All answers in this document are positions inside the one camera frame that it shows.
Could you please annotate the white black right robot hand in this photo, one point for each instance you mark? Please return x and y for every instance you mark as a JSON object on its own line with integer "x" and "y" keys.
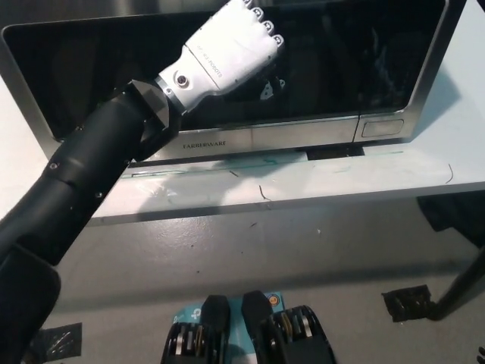
{"x": 481, "y": 360}

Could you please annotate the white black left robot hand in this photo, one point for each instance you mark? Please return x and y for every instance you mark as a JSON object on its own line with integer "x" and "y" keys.
{"x": 227, "y": 57}

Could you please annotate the stainless steel microwave body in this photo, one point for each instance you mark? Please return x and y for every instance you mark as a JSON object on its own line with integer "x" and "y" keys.
{"x": 424, "y": 76}

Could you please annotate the black floor tape patch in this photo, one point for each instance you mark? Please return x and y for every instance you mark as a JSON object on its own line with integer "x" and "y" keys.
{"x": 407, "y": 303}
{"x": 62, "y": 339}

